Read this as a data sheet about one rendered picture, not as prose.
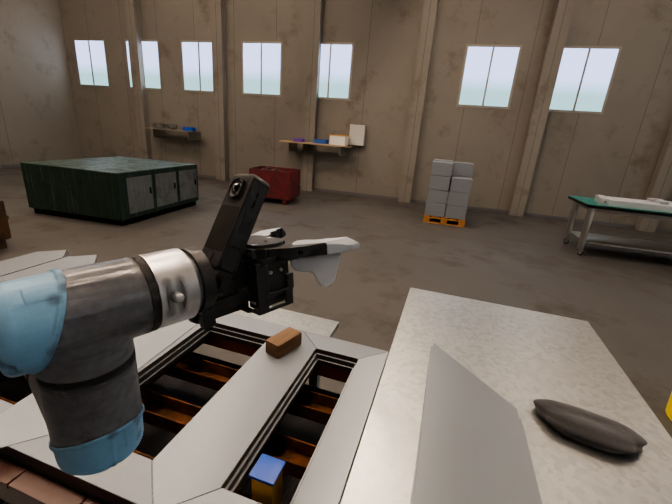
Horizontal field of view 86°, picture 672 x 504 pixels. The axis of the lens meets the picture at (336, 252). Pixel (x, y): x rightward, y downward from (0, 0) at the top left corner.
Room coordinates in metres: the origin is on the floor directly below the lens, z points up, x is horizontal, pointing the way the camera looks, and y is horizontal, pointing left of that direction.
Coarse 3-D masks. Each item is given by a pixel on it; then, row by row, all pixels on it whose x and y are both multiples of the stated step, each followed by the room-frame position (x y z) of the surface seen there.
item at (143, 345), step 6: (138, 342) 1.04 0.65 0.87; (144, 342) 1.05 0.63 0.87; (150, 342) 1.05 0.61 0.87; (156, 342) 1.05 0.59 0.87; (162, 342) 1.05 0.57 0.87; (138, 348) 1.01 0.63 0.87; (144, 348) 1.01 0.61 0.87; (150, 348) 1.02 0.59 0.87; (156, 348) 1.02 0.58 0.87; (162, 348) 1.02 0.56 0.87; (150, 354) 0.98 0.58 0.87; (156, 354) 0.99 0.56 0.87
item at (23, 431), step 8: (0, 416) 0.69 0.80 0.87; (8, 416) 0.69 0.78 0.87; (0, 424) 0.67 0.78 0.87; (8, 424) 0.67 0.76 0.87; (16, 424) 0.67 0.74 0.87; (24, 424) 0.67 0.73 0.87; (32, 424) 0.68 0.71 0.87; (0, 432) 0.65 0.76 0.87; (8, 432) 0.65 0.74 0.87; (16, 432) 0.65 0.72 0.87; (24, 432) 0.65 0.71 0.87; (32, 432) 0.65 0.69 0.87; (40, 432) 0.66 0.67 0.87; (0, 440) 0.63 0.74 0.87; (8, 440) 0.63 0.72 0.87; (16, 440) 0.63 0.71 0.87; (24, 440) 0.63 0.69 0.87
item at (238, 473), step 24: (192, 336) 1.13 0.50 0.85; (216, 336) 1.19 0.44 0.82; (240, 336) 1.17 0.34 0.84; (264, 336) 1.15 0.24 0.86; (168, 360) 1.00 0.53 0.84; (312, 360) 1.04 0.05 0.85; (336, 360) 1.06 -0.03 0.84; (144, 384) 0.89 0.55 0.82; (288, 408) 0.84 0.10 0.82; (264, 432) 0.72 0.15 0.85; (0, 456) 0.62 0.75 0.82; (24, 456) 0.60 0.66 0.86; (312, 456) 0.68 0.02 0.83; (72, 480) 0.56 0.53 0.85; (240, 480) 0.60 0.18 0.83
